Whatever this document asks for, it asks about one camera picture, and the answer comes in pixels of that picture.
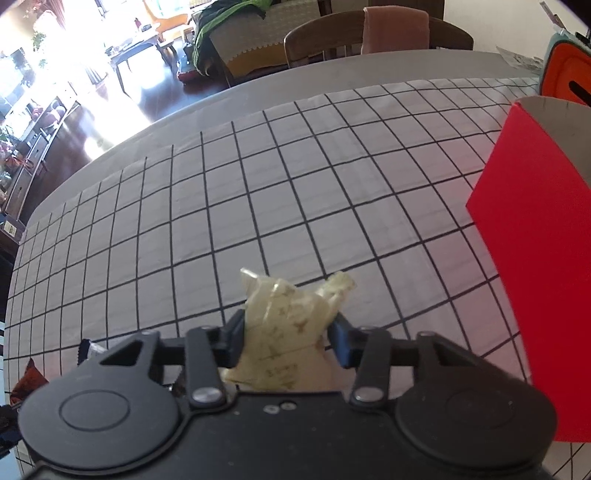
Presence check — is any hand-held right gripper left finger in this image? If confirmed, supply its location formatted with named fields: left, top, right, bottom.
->
left=78, top=308, right=246, bottom=409

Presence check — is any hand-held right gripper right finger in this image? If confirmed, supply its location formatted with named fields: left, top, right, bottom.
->
left=329, top=313, right=506, bottom=411

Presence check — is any pale yellow snack wrapper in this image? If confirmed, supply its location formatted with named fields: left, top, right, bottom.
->
left=221, top=268, right=357, bottom=393

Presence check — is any red paper bag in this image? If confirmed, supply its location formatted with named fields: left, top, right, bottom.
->
left=466, top=96, right=591, bottom=444

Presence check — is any white and black snack packet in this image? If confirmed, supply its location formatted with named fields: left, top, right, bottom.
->
left=76, top=339, right=109, bottom=365

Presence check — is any white checkered tablecloth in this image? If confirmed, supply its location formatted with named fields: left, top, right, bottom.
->
left=4, top=76, right=591, bottom=480

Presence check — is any dark red snack packet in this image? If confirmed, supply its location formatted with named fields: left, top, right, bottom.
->
left=9, top=357, right=51, bottom=407

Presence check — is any long television cabinet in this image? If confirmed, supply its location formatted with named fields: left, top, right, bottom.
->
left=0, top=95, right=84, bottom=217

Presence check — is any red floor toy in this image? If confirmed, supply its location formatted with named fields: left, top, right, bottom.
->
left=177, top=51, right=204, bottom=84

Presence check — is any wooden dining chair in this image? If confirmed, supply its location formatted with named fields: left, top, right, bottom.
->
left=283, top=9, right=475, bottom=70

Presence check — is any dark coffee table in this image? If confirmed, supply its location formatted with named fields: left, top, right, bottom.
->
left=108, top=32, right=178, bottom=93

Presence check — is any sofa with white cover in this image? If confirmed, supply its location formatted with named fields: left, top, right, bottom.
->
left=208, top=0, right=324, bottom=88

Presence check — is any pink cloth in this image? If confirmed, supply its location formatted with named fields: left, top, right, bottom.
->
left=361, top=6, right=431, bottom=56

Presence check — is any green and black jacket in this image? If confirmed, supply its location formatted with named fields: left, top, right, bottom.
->
left=191, top=0, right=273, bottom=70

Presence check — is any orange armchair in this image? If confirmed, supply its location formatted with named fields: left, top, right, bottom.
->
left=143, top=0, right=195, bottom=33

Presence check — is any printed paper sheet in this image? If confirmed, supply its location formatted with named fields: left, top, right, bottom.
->
left=496, top=44, right=543, bottom=75

